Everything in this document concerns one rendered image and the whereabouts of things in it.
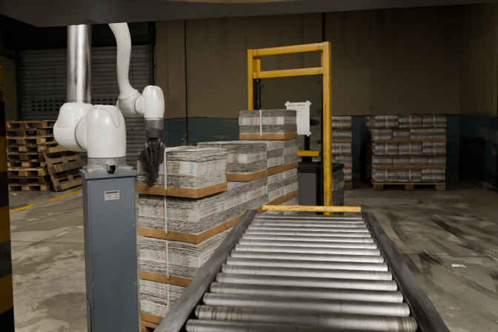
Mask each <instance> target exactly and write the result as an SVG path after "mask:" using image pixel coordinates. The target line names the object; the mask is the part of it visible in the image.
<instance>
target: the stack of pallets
mask: <svg viewBox="0 0 498 332"><path fill-rule="evenodd" d="M56 121H57V120H28V121H5V124H6V142H7V175H8V191H12V190H18V189H21V191H31V190H36V189H39V188H41V191H47V190H52V189H54V188H53V187H50V185H53V182H51V179H50V177H51V175H49V173H48V170H47V165H46V164H45V162H46V160H45V158H44V157H43V155H42V151H41V150H43V149H46V148H47V145H51V147H61V145H59V144H58V143H57V142H56V140H55V139H54V136H53V128H54V127H50V123H56ZM13 123H20V127H13ZM33 123H38V127H33ZM29 130H34V132H35V134H29ZM46 130H50V133H48V134H46V132H45V131H46ZM10 131H17V135H10ZM45 138H47V141H45ZM9 139H16V142H9ZM28 139H32V141H28ZM11 147H19V149H18V150H11ZM30 147H36V148H30ZM31 154H36V155H31ZM13 155H19V157H14V158H13ZM14 162H21V164H20V165H14ZM12 170H18V172H15V173H11V171H12ZM12 179H16V180H13V181H12ZM14 186H21V187H14ZM33 186H36V187H33Z"/></svg>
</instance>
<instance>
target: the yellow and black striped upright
mask: <svg viewBox="0 0 498 332"><path fill-rule="evenodd" d="M3 101H4V91H3V73H2V66H0V332H15V324H14V307H13V275H12V257H11V241H10V208H9V191H8V175H7V142H6V124H5V108H4V102H3Z"/></svg>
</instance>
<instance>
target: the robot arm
mask: <svg viewBox="0 0 498 332"><path fill-rule="evenodd" d="M108 25H109V26H110V28H111V30H112V31H113V33H114V35H115V37H116V42H117V65H116V80H117V85H118V88H119V97H118V101H117V103H116V106H111V105H94V106H93V105H92V104H91V28H92V25H91V24H86V25H73V26H67V103H65V104H63V105H62V107H61V108H60V112H59V117H58V119H57V121H56V123H55V125H54V128H53V136H54V139H55V140H56V142H57V143H58V144H59V145H61V146H62V147H64V148H65V149H68V150H71V151H76V152H87V165H86V166H83V167H82V170H86V171H87V173H105V172H116V171H131V170H133V167H131V166H129V165H128V164H127V160H126V128H125V121H124V118H123V116H126V117H141V116H144V117H145V130H146V137H147V143H146V144H144V145H143V147H144V149H145V154H146V158H147V163H148V164H151V171H152V179H158V178H159V165H160V164H162V163H163V158H164V153H165V148H166V146H167V145H165V144H163V143H162V130H161V129H163V120H164V119H163V115H164V112H165V101H164V95H163V92H162V89H161V88H160V87H157V86H147V87H145V89H144V91H143V93H142V95H141V94H140V93H139V92H138V90H135V89H133V88H132V87H131V86H130V83H129V81H128V71H129V64H130V52H131V40H130V32H129V29H128V26H127V23H113V24H108Z"/></svg>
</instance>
